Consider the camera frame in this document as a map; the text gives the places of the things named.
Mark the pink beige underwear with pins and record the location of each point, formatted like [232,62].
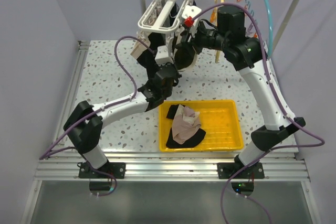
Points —
[185,124]

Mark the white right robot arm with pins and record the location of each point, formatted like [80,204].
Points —
[249,58]

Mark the olive green underwear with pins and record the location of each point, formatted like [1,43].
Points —
[185,56]

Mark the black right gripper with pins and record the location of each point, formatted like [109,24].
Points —
[193,39]

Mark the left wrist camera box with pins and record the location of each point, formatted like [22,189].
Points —
[162,55]

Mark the black underwear beige waistband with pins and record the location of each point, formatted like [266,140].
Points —
[144,57]

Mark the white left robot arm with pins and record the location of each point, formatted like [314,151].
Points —
[85,124]

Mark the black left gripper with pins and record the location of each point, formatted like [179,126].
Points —
[177,75]

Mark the yellow plastic tray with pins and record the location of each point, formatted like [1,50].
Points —
[219,120]

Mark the blue round clip hanger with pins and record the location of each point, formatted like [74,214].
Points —
[268,43]

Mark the white rectangular clip hanger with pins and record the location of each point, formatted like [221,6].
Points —
[162,17]

